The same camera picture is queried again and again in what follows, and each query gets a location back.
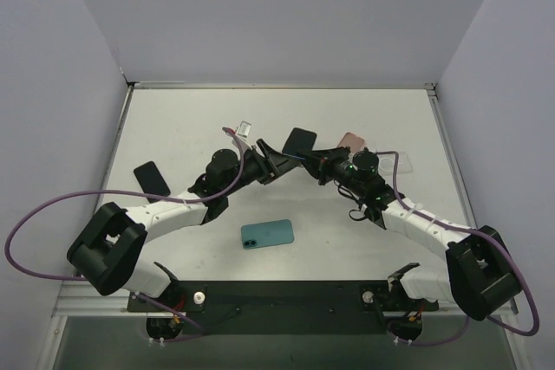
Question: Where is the phone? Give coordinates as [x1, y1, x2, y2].
[337, 132, 366, 153]

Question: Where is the dark blue smartphone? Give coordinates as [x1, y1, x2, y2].
[282, 127, 317, 159]

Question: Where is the clear phone case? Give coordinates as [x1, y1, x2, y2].
[377, 152, 413, 176]

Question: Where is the teal smartphone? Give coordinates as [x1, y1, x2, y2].
[240, 219, 295, 250]

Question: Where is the black smartphone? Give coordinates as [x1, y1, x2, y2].
[133, 161, 171, 203]

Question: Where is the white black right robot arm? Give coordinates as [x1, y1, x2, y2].
[299, 147, 522, 321]

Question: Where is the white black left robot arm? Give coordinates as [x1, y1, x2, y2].
[67, 140, 300, 311]

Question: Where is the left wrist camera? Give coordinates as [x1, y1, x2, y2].
[235, 120, 252, 140]

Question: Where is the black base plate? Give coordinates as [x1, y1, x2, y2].
[127, 280, 439, 339]

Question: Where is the aluminium front rail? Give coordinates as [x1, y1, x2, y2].
[51, 281, 144, 318]

